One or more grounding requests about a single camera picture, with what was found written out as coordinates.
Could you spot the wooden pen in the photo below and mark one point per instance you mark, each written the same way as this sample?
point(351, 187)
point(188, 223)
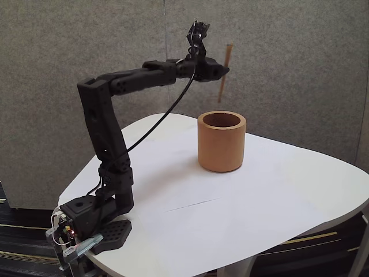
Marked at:
point(227, 57)

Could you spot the brown cylindrical pen holder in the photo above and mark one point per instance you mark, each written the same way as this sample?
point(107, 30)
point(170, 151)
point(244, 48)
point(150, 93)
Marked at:
point(221, 150)

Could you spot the grey felt partition panel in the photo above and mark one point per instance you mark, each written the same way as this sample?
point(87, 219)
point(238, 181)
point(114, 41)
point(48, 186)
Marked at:
point(57, 57)
point(288, 57)

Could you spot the white table leg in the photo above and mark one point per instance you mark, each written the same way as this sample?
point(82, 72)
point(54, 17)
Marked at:
point(235, 267)
point(359, 248)

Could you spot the motor controller circuit board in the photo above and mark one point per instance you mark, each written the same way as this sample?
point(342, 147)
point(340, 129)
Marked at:
point(67, 229)

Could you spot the grey metal table clamp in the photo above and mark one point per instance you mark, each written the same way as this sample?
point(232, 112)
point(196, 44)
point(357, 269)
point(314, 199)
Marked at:
point(86, 243)

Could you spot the bare circuit board camera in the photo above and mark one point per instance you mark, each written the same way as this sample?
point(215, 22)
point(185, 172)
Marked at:
point(197, 30)

